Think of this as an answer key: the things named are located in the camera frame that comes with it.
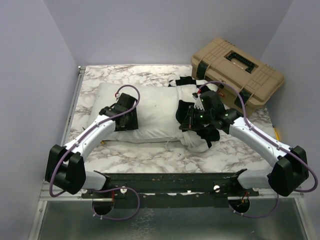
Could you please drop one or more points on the white pillow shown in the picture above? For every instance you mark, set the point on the white pillow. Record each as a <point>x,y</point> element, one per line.
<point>156,113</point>

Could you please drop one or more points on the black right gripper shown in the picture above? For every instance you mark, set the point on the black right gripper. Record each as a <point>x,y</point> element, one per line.
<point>191,124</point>

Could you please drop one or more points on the aluminium left side rail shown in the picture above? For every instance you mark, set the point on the aluminium left side rail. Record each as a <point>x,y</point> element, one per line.
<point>73,104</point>

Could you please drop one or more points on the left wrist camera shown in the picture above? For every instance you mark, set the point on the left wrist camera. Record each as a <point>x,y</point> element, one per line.
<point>124,102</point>

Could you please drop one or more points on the black and white checkered pillowcase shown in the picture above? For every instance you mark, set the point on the black and white checkered pillowcase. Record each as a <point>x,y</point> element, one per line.
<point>187,89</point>

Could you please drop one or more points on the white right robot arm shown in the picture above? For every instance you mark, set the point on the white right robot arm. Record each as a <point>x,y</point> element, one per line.
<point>289,165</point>

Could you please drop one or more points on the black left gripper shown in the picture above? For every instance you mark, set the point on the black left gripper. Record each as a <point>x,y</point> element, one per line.
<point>133,123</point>

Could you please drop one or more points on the tan plastic toolbox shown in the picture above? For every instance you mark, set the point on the tan plastic toolbox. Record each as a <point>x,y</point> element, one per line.
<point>254,82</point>

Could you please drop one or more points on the black front mounting rail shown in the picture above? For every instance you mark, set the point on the black front mounting rail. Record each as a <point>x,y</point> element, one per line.
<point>169,190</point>

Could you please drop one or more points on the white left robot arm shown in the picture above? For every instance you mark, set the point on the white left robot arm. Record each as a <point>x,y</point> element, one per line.
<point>65,170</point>

